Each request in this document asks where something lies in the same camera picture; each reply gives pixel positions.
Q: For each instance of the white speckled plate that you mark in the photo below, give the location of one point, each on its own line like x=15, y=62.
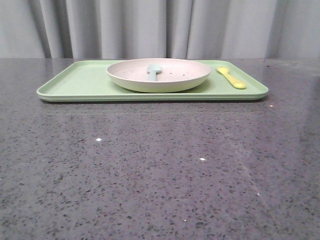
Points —
x=176, y=75

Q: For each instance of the yellow plastic fork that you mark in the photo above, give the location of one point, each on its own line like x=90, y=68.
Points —
x=235, y=82

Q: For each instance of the light blue plastic spoon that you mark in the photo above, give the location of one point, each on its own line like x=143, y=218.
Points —
x=152, y=71

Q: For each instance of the light green plastic tray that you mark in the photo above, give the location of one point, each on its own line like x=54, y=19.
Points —
x=88, y=81

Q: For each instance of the grey pleated curtain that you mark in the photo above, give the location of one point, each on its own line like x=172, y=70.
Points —
x=183, y=29

